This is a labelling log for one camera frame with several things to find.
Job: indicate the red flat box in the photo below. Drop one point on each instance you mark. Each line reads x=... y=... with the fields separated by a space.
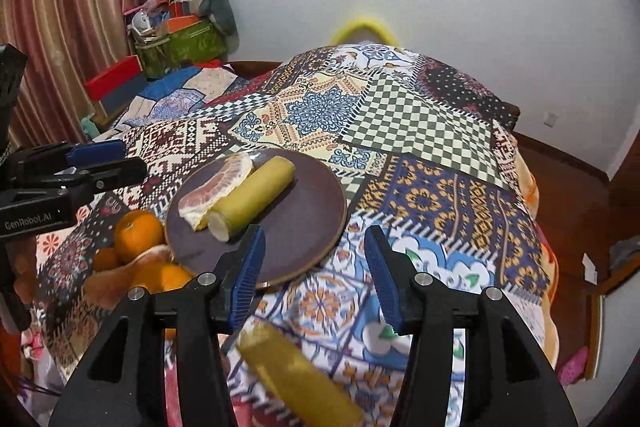
x=112 y=74

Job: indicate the large orange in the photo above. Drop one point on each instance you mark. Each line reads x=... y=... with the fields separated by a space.
x=160 y=277
x=137 y=234

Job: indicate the green patterned bag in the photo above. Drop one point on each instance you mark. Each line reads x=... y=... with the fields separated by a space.
x=195 y=44

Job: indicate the yellow-green sugarcane piece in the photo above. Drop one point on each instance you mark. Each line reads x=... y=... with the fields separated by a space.
x=255 y=194
x=295 y=377

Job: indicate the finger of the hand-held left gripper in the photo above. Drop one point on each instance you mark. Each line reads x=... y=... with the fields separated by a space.
x=120 y=172
x=97 y=151

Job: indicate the peeled pomelo segment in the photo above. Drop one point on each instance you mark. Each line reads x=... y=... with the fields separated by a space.
x=220 y=182

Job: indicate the striped red-gold curtain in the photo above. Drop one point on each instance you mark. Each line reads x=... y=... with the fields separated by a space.
x=65 y=7

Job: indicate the colourful patchwork blanket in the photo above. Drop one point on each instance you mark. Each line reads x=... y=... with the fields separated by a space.
x=400 y=132

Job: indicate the small white box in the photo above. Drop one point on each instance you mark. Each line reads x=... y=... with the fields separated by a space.
x=590 y=268

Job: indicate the orange box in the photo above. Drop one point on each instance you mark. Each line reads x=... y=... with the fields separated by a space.
x=180 y=24

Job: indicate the yellow foam tube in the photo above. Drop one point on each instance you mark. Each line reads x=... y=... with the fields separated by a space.
x=350 y=27

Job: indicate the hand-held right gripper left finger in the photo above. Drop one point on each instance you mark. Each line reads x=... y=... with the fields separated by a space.
x=247 y=277

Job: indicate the white wall socket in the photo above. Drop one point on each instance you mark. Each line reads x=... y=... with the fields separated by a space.
x=550 y=119

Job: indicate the pink slipper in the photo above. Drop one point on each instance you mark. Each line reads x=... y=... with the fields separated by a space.
x=572 y=367

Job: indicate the brown round plate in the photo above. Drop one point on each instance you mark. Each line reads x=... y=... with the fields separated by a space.
x=300 y=217

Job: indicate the pale patterned quilt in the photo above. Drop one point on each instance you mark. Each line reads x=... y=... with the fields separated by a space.
x=210 y=79

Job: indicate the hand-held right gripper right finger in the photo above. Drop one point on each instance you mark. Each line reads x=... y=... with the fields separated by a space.
x=382 y=277

